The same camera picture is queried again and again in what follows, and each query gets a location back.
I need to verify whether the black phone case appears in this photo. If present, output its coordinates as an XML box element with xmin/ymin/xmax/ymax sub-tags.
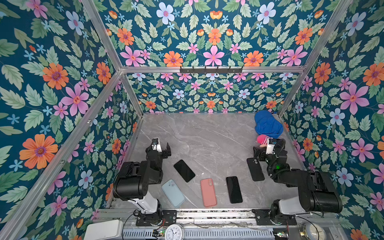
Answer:
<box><xmin>247</xmin><ymin>158</ymin><xmax>265</xmax><ymax>182</ymax></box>

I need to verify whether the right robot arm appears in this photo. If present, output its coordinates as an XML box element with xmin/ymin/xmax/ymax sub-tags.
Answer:
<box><xmin>247</xmin><ymin>135</ymin><xmax>343</xmax><ymax>225</ymax></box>

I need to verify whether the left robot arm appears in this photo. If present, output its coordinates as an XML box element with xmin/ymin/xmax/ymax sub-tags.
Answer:
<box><xmin>113</xmin><ymin>138</ymin><xmax>172</xmax><ymax>225</ymax></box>

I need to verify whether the black phone left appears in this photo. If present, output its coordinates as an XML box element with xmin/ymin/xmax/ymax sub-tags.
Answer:
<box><xmin>174</xmin><ymin>160</ymin><xmax>196</xmax><ymax>183</ymax></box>

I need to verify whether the black phone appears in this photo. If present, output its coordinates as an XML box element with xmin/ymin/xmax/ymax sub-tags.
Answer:
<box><xmin>174</xmin><ymin>160</ymin><xmax>196</xmax><ymax>183</ymax></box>
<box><xmin>226</xmin><ymin>176</ymin><xmax>243</xmax><ymax>204</ymax></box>

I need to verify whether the light blue phone case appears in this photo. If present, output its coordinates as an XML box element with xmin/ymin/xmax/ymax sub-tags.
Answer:
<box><xmin>162</xmin><ymin>180</ymin><xmax>186</xmax><ymax>208</ymax></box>

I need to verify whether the black phone centre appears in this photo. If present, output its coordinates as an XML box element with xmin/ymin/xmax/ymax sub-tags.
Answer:
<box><xmin>226</xmin><ymin>176</ymin><xmax>243</xmax><ymax>204</ymax></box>

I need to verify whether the pink phone case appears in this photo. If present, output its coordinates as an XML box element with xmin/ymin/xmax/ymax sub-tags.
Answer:
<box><xmin>200</xmin><ymin>178</ymin><xmax>217</xmax><ymax>208</ymax></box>

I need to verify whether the doll with blue cloth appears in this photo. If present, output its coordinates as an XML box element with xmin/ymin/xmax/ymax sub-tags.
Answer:
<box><xmin>254</xmin><ymin>110</ymin><xmax>284</xmax><ymax>148</ymax></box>

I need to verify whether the white clock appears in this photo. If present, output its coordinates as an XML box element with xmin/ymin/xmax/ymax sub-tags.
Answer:
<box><xmin>164</xmin><ymin>224</ymin><xmax>184</xmax><ymax>240</ymax></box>

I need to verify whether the white box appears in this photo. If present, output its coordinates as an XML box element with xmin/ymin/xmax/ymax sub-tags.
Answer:
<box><xmin>84</xmin><ymin>220</ymin><xmax>123</xmax><ymax>240</ymax></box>

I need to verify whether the brass alarm clock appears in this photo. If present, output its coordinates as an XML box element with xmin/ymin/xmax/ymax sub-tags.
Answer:
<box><xmin>299</xmin><ymin>223</ymin><xmax>327</xmax><ymax>240</ymax></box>

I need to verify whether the white heat sink strip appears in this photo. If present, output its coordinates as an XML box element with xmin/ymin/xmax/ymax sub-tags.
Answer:
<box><xmin>121</xmin><ymin>229</ymin><xmax>275</xmax><ymax>240</ymax></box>

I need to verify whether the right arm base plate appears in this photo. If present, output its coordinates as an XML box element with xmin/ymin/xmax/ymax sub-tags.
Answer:
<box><xmin>252</xmin><ymin>209</ymin><xmax>297</xmax><ymax>226</ymax></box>

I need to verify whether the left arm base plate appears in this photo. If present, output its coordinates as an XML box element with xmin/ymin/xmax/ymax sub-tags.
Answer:
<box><xmin>136</xmin><ymin>210</ymin><xmax>178</xmax><ymax>227</ymax></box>

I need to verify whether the black hook rail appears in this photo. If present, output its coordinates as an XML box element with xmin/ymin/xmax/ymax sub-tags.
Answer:
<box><xmin>179</xmin><ymin>66</ymin><xmax>243</xmax><ymax>75</ymax></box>

